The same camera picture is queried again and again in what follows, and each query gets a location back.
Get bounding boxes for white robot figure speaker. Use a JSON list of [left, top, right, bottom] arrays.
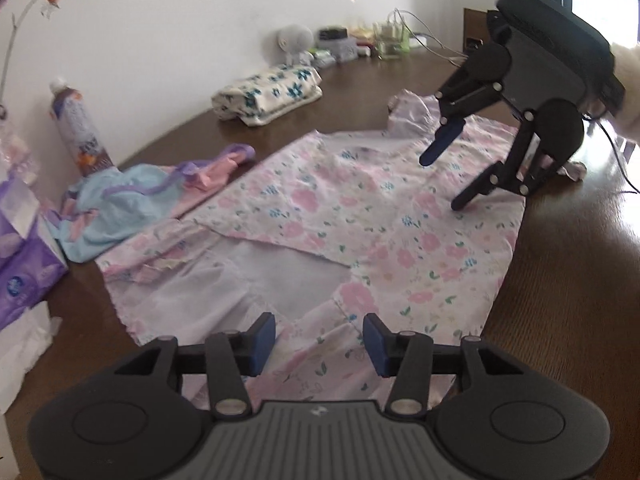
[[277, 24, 314, 66]]

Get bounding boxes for pink floral child dress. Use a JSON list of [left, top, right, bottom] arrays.
[[98, 91, 525, 402]]

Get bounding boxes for lower purple tissue pack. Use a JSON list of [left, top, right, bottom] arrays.
[[0, 217, 67, 328]]

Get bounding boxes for purple textured vase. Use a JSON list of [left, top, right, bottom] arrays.
[[0, 106, 39, 188]]

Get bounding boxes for oolong tea bottle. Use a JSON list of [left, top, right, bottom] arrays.
[[50, 78, 114, 177]]

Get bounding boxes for blue pink purple garment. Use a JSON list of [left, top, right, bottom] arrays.
[[43, 144, 256, 263]]

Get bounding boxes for upper purple tissue pack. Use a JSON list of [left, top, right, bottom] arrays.
[[0, 177, 39, 269]]

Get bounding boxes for crumpled white tissue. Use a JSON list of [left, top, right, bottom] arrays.
[[0, 301, 62, 415]]

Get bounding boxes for grey printed tin box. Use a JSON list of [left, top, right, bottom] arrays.
[[323, 37, 359, 64]]

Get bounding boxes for white power adapter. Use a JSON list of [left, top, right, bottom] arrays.
[[409, 35, 430, 50]]

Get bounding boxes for right hand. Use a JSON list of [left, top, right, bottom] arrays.
[[589, 44, 640, 144]]

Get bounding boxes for green spray bottle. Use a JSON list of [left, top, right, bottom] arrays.
[[398, 23, 411, 53]]

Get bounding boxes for purple tissue pack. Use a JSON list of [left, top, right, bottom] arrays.
[[0, 177, 39, 269], [0, 217, 67, 328]]

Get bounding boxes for white charging cable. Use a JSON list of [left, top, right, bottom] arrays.
[[387, 8, 471, 68]]

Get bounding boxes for folded cream blue-flower cloth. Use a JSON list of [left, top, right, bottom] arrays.
[[212, 65, 323, 127]]

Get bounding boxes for clear drinking glass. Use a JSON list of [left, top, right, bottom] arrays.
[[375, 22, 402, 60]]

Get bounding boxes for dried rose bouquet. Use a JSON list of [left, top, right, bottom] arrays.
[[0, 0, 61, 111]]

